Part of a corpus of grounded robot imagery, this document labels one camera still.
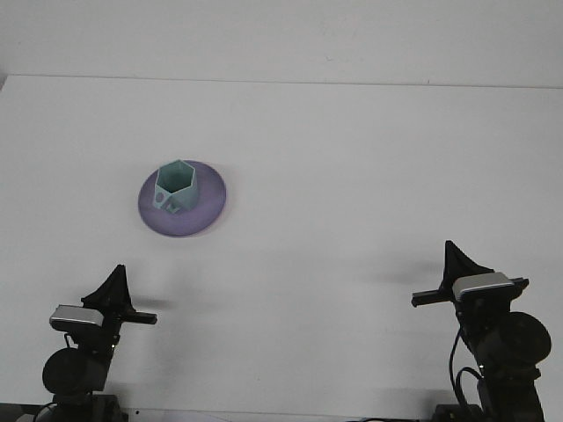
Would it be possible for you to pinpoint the pale blue hexagonal cup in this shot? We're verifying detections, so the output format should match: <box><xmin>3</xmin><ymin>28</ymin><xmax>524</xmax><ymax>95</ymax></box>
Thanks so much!
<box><xmin>153</xmin><ymin>159</ymin><xmax>197</xmax><ymax>215</ymax></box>

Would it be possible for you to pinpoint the purple round plate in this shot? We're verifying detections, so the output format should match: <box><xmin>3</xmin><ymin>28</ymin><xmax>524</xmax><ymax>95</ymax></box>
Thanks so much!
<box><xmin>137</xmin><ymin>159</ymin><xmax>229</xmax><ymax>239</ymax></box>

